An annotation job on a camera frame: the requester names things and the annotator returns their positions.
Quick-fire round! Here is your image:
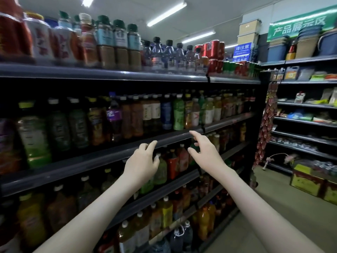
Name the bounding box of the person's right hand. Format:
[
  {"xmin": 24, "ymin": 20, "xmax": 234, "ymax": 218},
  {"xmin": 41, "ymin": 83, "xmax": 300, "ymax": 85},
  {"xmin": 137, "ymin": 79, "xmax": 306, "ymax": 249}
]
[{"xmin": 187, "ymin": 130, "xmax": 227, "ymax": 177}]

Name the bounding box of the row of plastic storage bins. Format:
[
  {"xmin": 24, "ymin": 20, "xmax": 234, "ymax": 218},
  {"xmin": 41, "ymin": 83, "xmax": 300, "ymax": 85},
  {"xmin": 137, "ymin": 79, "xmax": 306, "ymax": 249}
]
[{"xmin": 266, "ymin": 25, "xmax": 337, "ymax": 62}]

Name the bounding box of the pack of drink cans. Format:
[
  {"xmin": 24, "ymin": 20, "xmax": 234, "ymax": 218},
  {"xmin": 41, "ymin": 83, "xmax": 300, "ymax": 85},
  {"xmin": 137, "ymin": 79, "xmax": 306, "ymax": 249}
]
[{"xmin": 311, "ymin": 161, "xmax": 337, "ymax": 182}]

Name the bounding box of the person's right forearm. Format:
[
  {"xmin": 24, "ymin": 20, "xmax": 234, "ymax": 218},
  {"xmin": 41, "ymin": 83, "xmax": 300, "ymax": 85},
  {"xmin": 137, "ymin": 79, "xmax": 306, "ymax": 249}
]
[{"xmin": 211, "ymin": 165, "xmax": 324, "ymax": 253}]

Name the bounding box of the dark grey store shelving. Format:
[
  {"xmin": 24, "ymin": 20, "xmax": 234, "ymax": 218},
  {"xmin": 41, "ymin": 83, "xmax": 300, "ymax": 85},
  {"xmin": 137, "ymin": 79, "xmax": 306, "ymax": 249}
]
[{"xmin": 0, "ymin": 0, "xmax": 264, "ymax": 253}]

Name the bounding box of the green banner sign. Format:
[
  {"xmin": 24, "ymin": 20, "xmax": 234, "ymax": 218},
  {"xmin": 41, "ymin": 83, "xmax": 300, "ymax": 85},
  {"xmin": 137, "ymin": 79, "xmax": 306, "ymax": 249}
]
[{"xmin": 267, "ymin": 5, "xmax": 337, "ymax": 43}]

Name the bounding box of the person's left hand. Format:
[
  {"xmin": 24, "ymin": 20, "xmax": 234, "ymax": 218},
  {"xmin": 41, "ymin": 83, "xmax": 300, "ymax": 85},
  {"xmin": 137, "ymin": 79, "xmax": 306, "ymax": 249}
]
[{"xmin": 122, "ymin": 140, "xmax": 160, "ymax": 190}]

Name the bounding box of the row of assorted household goods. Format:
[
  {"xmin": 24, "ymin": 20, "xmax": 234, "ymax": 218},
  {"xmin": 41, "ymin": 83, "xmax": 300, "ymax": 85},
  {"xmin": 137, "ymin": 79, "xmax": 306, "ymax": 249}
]
[{"xmin": 282, "ymin": 66, "xmax": 337, "ymax": 124}]

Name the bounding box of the hanging strip of red packets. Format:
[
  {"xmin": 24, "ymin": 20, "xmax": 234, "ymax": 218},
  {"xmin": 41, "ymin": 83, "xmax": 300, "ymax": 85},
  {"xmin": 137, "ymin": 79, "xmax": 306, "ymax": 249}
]
[{"xmin": 254, "ymin": 82, "xmax": 279, "ymax": 168}]

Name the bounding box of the blue sign board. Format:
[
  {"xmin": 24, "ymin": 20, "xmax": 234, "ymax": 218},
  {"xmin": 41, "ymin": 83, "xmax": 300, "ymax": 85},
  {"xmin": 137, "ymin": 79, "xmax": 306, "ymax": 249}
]
[{"xmin": 232, "ymin": 42, "xmax": 255, "ymax": 63}]

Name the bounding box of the person's left forearm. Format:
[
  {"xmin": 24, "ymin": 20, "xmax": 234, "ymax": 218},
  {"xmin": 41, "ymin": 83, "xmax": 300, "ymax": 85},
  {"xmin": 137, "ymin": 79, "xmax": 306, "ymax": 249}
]
[{"xmin": 34, "ymin": 177, "xmax": 147, "ymax": 253}]

